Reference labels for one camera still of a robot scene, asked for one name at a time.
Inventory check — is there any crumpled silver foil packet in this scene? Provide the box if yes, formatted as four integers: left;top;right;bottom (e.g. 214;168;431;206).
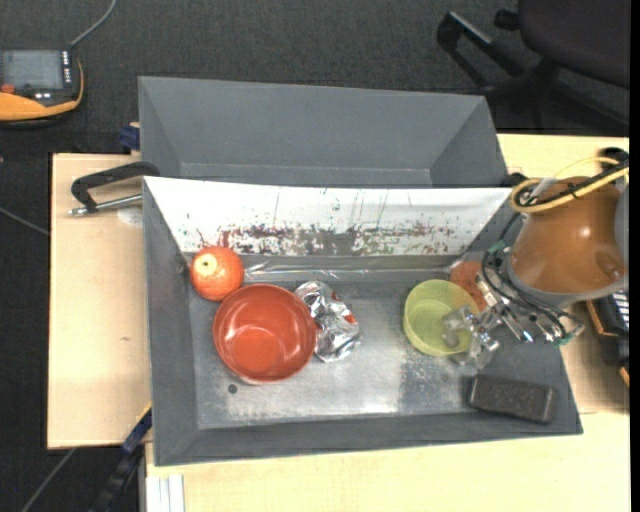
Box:
293;280;363;364

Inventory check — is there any grey metal bin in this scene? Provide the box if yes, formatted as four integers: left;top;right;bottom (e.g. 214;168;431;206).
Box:
137;75;584;467

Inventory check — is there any dark grey sponge block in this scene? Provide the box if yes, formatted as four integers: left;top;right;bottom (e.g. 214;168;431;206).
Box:
466;374;557;426

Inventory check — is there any orange rough ball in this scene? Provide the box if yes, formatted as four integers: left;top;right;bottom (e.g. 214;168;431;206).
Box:
448;259;489;312

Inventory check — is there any yellow-green plastic cup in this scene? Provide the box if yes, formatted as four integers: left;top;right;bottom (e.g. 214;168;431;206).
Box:
402;278;483;358

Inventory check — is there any red plastic cup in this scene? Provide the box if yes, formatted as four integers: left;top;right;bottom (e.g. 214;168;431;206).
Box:
211;282;319;386

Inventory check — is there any orange toy fruit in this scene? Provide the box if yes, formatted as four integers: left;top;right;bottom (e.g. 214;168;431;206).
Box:
189;245;246;303

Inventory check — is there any pale wood board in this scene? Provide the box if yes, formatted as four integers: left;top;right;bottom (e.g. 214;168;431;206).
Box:
47;152;154;450

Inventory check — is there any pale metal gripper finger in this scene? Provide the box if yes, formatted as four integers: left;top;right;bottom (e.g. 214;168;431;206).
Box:
451;325;502;370
441;305;485;349

